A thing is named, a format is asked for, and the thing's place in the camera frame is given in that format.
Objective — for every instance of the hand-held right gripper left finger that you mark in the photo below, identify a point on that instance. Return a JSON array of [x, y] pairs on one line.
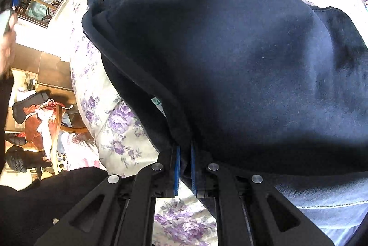
[[176, 171]]

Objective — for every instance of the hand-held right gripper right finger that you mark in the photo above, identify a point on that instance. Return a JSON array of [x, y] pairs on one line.
[[194, 174]]

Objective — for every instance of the dark navy pants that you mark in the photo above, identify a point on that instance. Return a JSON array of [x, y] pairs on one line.
[[230, 68]]

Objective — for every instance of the person's left hand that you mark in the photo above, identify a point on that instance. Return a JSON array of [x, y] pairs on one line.
[[6, 48]]

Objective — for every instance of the glass display cabinet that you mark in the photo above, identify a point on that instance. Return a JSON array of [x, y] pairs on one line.
[[40, 9]]

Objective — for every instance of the purple floral bed sheet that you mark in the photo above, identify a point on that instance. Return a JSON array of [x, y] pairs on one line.
[[120, 131]]

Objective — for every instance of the dark wooden cabinet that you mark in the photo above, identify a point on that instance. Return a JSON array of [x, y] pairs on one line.
[[49, 70]]

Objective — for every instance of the wooden chair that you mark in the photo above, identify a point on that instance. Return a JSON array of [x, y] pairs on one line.
[[57, 134]]

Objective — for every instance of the red and white clothes pile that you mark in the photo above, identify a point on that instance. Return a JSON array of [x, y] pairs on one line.
[[37, 125]]

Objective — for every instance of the light blue denim cloth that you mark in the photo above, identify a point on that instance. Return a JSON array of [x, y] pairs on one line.
[[322, 205]]

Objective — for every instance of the person's black clothing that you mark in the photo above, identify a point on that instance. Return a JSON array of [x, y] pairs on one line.
[[34, 205]]

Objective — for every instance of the black bag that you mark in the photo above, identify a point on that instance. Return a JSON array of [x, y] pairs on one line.
[[15, 160]]

